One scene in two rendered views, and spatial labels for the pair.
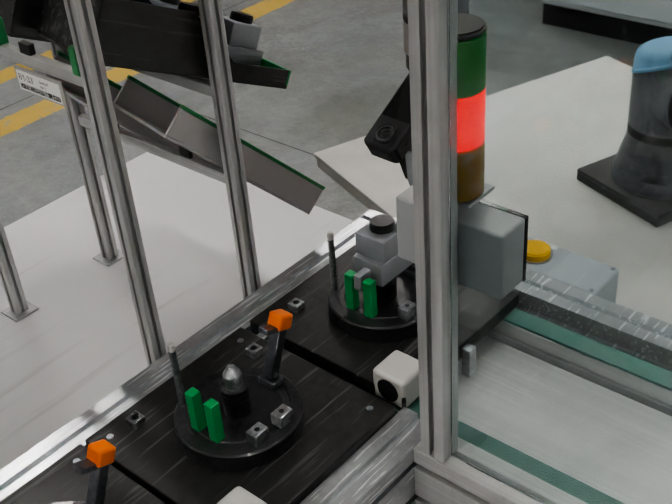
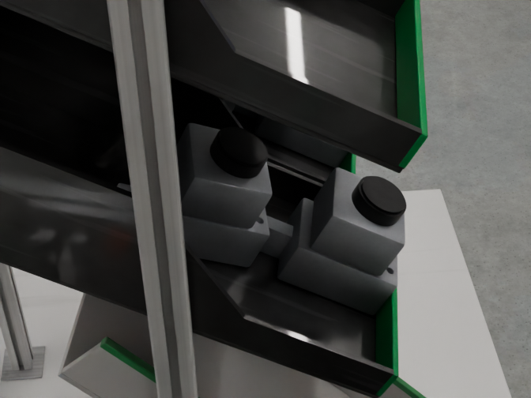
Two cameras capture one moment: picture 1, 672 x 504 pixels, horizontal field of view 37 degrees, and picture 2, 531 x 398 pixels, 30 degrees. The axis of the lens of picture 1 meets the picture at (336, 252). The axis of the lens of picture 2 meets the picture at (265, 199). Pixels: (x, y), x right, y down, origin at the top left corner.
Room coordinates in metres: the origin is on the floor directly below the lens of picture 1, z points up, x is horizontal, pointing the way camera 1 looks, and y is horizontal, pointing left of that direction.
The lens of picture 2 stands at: (0.88, -0.14, 1.62)
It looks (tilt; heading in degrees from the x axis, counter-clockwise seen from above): 41 degrees down; 42
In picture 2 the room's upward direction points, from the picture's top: 1 degrees counter-clockwise
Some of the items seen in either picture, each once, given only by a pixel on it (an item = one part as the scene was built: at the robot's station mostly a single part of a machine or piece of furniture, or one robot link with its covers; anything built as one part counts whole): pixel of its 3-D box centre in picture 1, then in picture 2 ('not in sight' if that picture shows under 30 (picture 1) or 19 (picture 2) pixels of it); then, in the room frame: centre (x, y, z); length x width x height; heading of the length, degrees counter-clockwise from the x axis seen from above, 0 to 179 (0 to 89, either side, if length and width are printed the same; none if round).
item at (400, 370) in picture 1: (399, 379); not in sight; (0.84, -0.06, 0.97); 0.05 x 0.05 x 0.04; 47
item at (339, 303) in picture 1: (385, 299); not in sight; (0.98, -0.06, 0.98); 0.14 x 0.14 x 0.02
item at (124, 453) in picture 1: (235, 394); not in sight; (0.79, 0.12, 1.01); 0.24 x 0.24 x 0.13; 47
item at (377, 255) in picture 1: (377, 249); not in sight; (0.97, -0.05, 1.06); 0.08 x 0.04 x 0.07; 137
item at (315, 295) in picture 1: (385, 311); not in sight; (0.98, -0.06, 0.96); 0.24 x 0.24 x 0.02; 47
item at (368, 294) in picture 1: (370, 298); not in sight; (0.94, -0.04, 1.01); 0.01 x 0.01 x 0.05; 47
